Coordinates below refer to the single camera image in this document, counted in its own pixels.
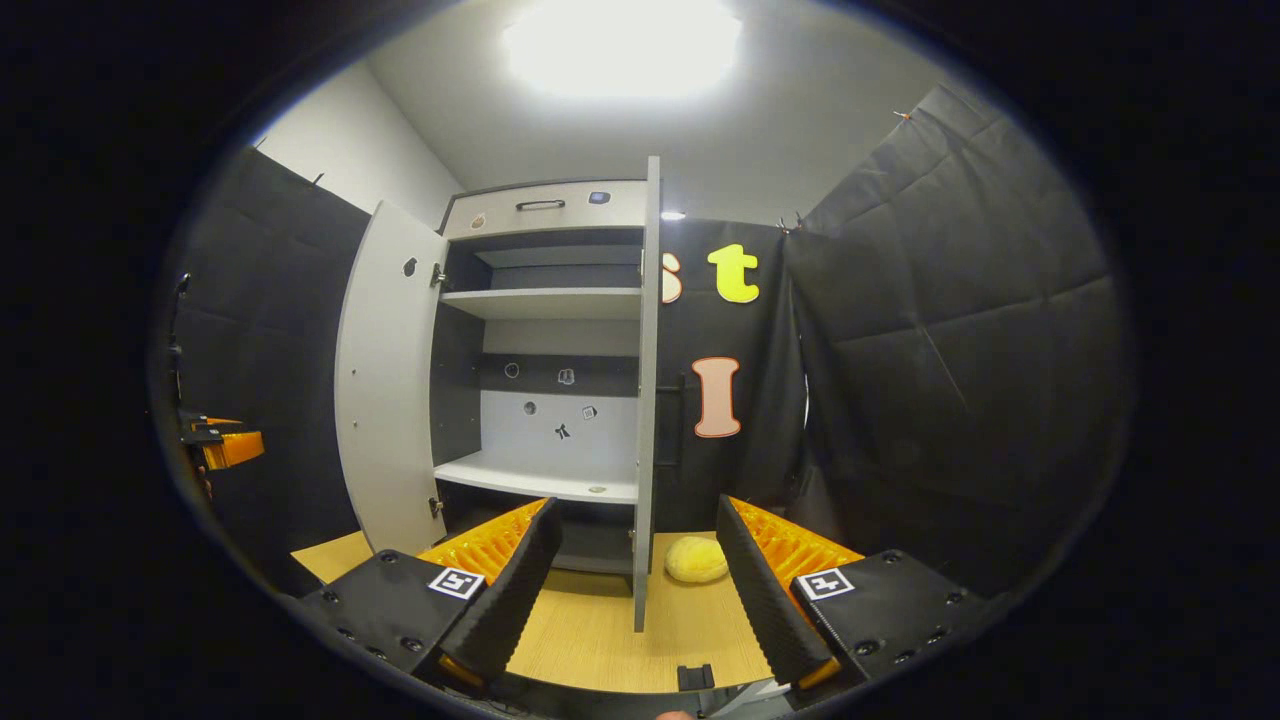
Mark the narrow grey cabinet shelf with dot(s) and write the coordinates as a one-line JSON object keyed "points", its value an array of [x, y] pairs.
{"points": [[560, 257]]}

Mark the black backdrop cloth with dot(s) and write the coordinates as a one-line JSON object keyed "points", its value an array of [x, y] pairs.
{"points": [[270, 330], [950, 350]]}

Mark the grey cabinet drawer front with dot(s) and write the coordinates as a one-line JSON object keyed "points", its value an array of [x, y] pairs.
{"points": [[620, 210]]}

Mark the grey double-door shoe cabinet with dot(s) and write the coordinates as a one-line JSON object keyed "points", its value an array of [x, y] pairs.
{"points": [[455, 380]]}

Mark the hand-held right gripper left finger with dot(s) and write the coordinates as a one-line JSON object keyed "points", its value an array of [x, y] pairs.
{"points": [[520, 590]]}

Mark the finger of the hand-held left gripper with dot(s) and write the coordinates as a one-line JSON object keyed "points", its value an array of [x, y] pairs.
{"points": [[235, 448]]}

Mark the ceiling light panel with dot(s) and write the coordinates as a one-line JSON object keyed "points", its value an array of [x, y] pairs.
{"points": [[620, 45]]}

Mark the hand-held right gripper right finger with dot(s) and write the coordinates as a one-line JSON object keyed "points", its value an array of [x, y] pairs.
{"points": [[760, 590]]}

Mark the grey cabinet door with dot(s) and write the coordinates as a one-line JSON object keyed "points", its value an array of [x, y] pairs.
{"points": [[647, 400], [385, 380]]}

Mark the yellow sponge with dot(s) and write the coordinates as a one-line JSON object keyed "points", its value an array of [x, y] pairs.
{"points": [[697, 560]]}

